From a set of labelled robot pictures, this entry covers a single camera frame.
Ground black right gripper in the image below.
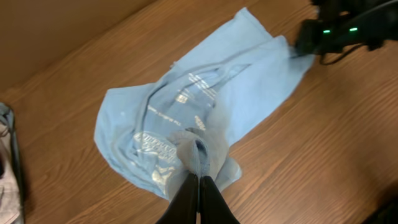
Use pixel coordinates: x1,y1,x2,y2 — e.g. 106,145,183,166
294,19,339,55

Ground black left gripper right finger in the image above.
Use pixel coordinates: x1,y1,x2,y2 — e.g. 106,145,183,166
199,176,239,224

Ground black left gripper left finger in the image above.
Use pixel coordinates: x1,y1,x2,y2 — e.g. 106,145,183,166
156,174,198,224

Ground light blue t-shirt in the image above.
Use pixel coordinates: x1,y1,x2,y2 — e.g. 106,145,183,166
94,9,313,200

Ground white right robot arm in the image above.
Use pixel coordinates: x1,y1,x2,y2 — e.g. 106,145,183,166
295,0,397,55

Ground beige folded garment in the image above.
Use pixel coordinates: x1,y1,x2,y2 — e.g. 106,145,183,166
1,124,23,224

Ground grey-blue folded garment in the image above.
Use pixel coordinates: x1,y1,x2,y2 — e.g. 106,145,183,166
1,103,25,224

